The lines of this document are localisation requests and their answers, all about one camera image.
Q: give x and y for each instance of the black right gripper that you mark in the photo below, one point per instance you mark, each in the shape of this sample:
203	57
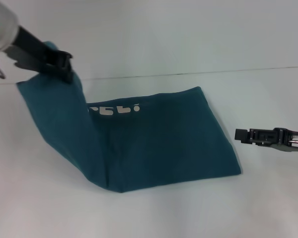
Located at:
291	141

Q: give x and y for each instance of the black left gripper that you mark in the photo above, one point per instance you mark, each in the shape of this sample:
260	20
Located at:
37	53

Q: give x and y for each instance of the teal t-shirt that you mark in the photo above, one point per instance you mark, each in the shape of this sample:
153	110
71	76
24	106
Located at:
139	138

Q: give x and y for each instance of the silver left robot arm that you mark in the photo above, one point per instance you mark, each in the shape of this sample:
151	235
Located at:
0	24

